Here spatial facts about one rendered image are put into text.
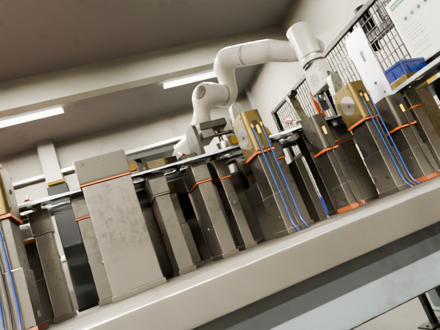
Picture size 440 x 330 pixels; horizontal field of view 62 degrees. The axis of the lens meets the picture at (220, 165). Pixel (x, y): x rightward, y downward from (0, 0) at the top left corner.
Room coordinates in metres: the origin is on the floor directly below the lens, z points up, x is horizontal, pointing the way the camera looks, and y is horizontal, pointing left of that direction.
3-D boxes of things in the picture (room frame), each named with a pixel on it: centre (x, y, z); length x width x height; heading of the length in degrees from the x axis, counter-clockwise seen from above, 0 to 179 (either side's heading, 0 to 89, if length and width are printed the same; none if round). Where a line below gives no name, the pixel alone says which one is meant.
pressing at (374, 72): (1.38, -0.68, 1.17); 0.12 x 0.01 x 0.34; 21
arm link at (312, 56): (1.26, -0.45, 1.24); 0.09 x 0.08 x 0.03; 21
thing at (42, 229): (0.95, 0.50, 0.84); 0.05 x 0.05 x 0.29; 21
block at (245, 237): (1.15, 0.01, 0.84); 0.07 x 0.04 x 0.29; 21
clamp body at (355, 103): (1.08, -0.46, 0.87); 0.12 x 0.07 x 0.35; 21
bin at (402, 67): (1.55, -0.80, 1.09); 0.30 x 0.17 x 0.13; 28
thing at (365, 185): (1.31, -0.44, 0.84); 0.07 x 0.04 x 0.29; 111
